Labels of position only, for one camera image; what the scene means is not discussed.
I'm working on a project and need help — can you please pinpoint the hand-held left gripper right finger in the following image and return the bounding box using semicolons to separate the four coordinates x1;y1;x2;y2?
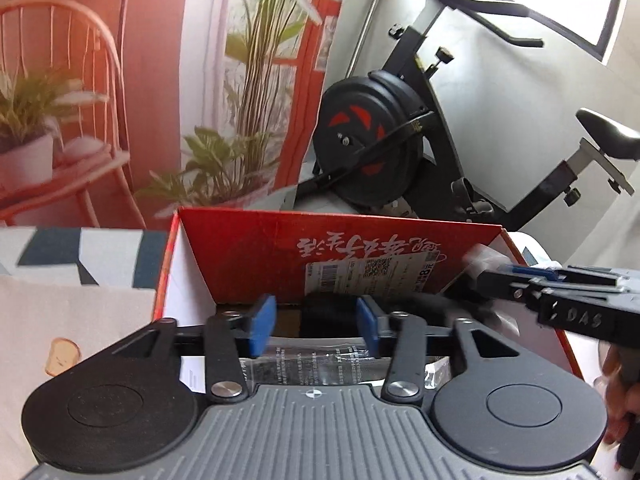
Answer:
356;295;521;403

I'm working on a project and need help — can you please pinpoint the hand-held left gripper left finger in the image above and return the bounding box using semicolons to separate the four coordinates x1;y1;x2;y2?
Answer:
117;294;277;403

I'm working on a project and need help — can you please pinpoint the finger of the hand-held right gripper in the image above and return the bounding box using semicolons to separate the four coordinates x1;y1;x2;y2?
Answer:
476;266;543;307
500;261;631;293

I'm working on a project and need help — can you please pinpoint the small clear plastic packet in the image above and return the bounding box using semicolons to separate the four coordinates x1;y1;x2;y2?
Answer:
462;242;507;287

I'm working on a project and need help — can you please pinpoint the clear printed plastic bag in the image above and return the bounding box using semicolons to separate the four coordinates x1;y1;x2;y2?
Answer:
239;340;453;392

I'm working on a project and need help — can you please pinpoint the red cardboard box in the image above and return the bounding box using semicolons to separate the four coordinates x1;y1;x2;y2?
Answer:
152;206;585;392

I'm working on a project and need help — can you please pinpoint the person's right hand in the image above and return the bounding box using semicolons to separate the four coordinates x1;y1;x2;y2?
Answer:
597;342;640;472

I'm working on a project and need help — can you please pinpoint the printed white blanket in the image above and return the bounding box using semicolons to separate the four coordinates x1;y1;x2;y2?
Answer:
0;232;608;480

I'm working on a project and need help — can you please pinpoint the black exercise bike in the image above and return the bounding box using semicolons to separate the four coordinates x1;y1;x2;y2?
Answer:
294;0;640;235

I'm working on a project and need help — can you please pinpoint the blue and white pillow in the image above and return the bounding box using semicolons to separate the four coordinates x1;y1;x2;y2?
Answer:
0;226;172;288

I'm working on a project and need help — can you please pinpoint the metal pole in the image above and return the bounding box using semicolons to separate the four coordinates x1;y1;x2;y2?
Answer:
347;0;392;78

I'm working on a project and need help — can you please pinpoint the wall poster with chair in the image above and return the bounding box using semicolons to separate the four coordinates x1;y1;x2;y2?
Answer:
0;0;353;231

